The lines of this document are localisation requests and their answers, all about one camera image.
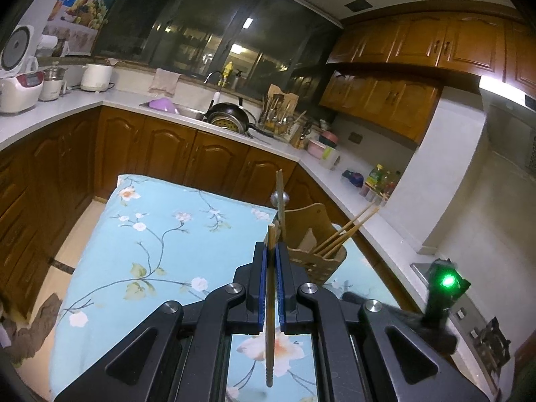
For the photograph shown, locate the wooden cutlery rack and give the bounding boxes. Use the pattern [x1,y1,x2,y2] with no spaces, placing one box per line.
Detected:
[259,84,308,137]

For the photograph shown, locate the white kettle appliance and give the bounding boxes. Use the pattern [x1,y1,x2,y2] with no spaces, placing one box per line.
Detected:
[39,62,71,102]

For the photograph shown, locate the sink faucet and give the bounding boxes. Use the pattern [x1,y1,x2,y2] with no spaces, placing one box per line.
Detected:
[204,70,223,114]

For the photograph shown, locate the beige hanging towel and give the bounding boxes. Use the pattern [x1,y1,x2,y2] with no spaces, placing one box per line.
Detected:
[148,68,182,98]

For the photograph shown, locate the fruit wall poster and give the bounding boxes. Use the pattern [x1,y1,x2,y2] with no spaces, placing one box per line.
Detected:
[42,0,126,57]

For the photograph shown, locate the white plastic container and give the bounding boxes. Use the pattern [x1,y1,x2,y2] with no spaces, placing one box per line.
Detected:
[322,148,341,172]

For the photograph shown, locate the paper towel roll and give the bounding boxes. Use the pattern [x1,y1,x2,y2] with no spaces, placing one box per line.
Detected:
[39,35,58,58]

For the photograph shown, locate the wooden lower cabinets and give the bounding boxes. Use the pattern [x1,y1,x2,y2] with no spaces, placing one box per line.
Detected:
[0,105,331,323]

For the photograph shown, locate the blue floral tablecloth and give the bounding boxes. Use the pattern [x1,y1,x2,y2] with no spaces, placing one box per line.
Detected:
[49,173,405,402]

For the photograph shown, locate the dark kitchen window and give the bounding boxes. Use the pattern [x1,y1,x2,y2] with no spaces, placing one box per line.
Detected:
[92,0,346,101]

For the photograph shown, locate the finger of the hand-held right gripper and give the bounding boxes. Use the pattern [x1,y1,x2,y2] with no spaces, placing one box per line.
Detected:
[341,291,424,327]

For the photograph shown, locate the purple plastic basin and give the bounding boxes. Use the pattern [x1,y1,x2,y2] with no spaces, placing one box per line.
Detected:
[150,97,180,114]

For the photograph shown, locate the wooden cabinets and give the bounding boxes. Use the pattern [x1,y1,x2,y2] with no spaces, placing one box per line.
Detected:
[0,105,331,323]
[319,2,536,145]

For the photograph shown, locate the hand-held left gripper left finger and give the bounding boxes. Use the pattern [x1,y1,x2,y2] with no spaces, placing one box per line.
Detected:
[54,242,269,402]

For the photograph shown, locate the white rice cooker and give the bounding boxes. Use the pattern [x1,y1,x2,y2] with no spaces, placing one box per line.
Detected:
[0,24,46,115]

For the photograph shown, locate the brown floor rag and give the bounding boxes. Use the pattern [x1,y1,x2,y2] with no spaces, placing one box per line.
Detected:
[7,292,64,367]

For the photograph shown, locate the white kitchen countertop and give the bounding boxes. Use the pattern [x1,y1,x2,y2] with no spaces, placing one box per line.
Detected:
[0,81,499,398]

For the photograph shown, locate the range hood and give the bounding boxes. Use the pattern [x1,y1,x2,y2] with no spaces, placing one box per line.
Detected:
[478,74,536,185]

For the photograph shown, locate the wooden upper cabinets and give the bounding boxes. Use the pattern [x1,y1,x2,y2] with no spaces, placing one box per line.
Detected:
[319,2,536,145]

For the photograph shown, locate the black frying pan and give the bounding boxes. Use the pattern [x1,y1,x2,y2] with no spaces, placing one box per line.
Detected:
[204,97,273,138]

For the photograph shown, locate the blue small container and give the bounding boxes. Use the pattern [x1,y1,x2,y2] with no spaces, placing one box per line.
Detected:
[342,170,366,188]

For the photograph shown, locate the white electric pot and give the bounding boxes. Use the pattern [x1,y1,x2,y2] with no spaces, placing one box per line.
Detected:
[80,63,116,93]

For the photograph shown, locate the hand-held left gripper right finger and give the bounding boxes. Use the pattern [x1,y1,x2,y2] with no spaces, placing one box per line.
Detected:
[275,242,489,402]

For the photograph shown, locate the cooking oil bottles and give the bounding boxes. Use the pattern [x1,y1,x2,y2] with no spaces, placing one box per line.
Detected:
[360,164,402,204]

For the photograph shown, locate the wooden utensil holder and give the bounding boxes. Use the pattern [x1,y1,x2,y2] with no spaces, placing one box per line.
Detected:
[272,202,347,287]

